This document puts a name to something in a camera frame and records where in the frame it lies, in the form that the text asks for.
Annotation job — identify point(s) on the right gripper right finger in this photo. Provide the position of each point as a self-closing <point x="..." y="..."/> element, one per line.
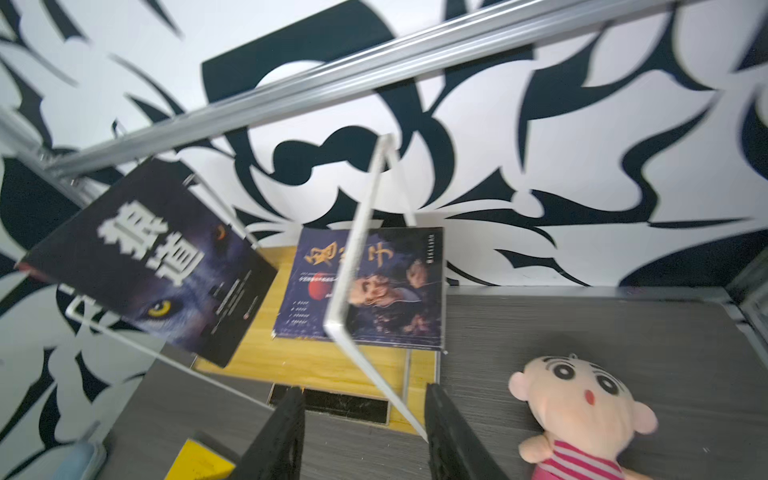
<point x="455" y="451"/>

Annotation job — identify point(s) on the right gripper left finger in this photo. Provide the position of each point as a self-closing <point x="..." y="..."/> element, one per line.
<point x="276" y="452"/>

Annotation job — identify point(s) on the purple book orange calligraphy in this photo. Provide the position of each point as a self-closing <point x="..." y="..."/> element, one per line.
<point x="396" y="298"/>

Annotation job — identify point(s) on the yellow cartoon book left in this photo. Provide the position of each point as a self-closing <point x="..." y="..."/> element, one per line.
<point x="196" y="461"/>

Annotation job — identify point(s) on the wooden white-framed bookshelf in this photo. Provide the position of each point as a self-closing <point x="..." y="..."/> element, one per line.
<point x="334" y="324"/>

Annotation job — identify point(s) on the black book yellow spine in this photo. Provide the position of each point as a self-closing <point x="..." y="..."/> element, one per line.
<point x="350" y="407"/>

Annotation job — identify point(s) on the pink plush doll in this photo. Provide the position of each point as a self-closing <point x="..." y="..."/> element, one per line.
<point x="588" y="416"/>

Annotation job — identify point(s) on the light blue case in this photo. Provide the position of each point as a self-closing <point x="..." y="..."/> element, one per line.
<point x="84" y="462"/>

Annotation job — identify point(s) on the aluminium frame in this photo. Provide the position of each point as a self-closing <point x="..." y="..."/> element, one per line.
<point x="557" y="143"/>

